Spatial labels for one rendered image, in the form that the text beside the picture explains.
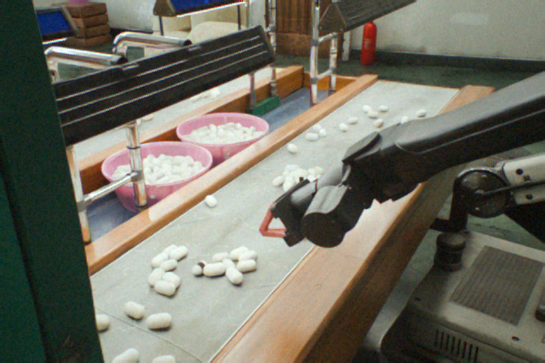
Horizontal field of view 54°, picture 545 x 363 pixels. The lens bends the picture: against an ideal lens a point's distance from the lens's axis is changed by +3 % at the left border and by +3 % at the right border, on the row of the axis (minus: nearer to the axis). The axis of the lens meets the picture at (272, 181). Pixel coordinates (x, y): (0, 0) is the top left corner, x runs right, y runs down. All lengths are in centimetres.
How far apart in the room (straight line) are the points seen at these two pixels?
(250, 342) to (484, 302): 75
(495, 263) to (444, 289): 19
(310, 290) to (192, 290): 20
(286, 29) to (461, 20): 178
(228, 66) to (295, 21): 499
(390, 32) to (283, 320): 503
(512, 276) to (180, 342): 94
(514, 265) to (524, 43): 414
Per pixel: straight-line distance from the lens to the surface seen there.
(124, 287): 95
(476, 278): 147
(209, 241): 104
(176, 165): 140
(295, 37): 597
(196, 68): 90
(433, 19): 560
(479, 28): 556
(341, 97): 183
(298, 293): 86
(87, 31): 676
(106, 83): 78
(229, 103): 180
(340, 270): 91
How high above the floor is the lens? 129
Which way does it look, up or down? 26 degrees down
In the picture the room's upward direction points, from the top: 1 degrees counter-clockwise
